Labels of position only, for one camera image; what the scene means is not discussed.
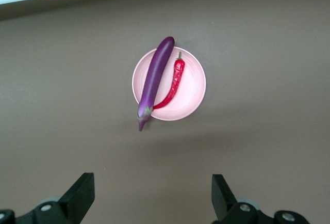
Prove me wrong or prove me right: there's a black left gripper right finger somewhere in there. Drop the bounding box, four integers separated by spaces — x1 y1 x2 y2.
211 174 262 224

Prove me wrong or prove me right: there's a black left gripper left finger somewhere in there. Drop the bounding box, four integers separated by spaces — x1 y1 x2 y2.
28 172 95 224

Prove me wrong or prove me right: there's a pink plate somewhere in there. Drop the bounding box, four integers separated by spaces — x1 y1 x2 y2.
131 47 206 121

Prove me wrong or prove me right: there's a purple eggplant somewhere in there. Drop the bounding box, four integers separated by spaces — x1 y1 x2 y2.
137 36 175 132

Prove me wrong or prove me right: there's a brown table cover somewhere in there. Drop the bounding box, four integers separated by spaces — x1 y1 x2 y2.
0 0 330 224

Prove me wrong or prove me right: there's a red chili pepper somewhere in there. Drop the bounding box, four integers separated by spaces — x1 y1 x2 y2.
153 51 186 110

